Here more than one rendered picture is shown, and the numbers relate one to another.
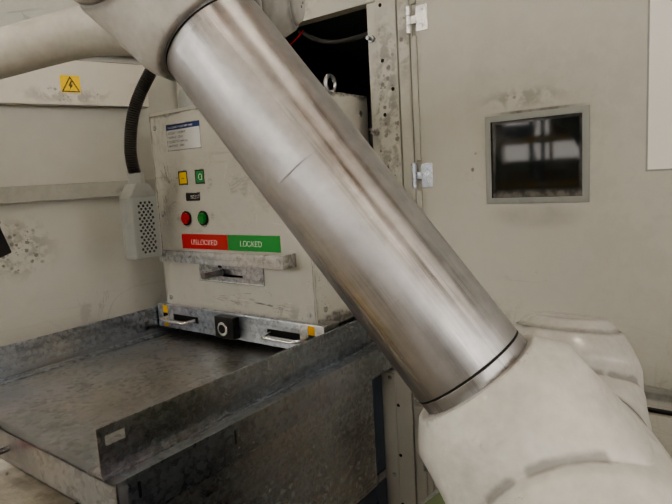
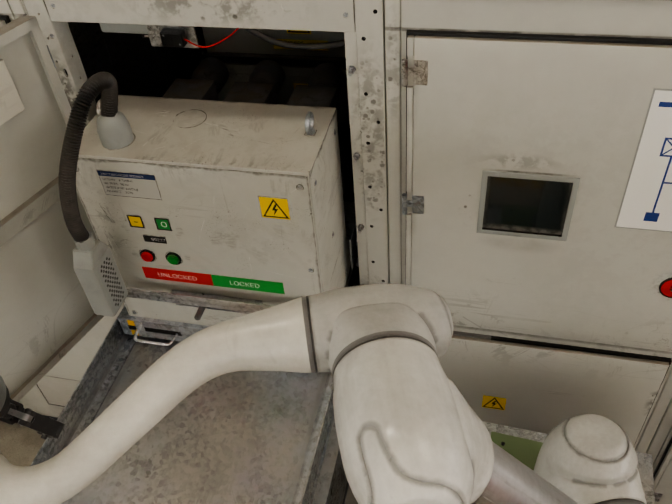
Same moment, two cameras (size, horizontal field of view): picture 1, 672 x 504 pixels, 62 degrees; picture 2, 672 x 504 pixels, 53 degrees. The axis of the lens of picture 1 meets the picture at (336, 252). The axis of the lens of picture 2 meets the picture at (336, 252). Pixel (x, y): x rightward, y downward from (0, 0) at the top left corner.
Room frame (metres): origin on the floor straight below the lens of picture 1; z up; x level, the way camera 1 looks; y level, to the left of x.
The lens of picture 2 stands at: (0.19, 0.36, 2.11)
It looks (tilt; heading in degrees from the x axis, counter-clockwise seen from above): 43 degrees down; 339
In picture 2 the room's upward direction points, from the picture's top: 5 degrees counter-clockwise
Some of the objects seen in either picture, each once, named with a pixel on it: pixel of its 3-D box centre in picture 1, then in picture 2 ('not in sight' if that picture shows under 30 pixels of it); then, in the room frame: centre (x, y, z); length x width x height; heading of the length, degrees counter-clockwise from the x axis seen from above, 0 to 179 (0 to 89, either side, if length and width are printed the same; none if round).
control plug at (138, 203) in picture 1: (141, 220); (100, 275); (1.32, 0.45, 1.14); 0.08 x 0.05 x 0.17; 143
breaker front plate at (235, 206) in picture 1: (224, 214); (205, 259); (1.24, 0.24, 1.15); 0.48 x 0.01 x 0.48; 53
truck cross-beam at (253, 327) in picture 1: (238, 323); (229, 332); (1.26, 0.23, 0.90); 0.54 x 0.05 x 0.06; 53
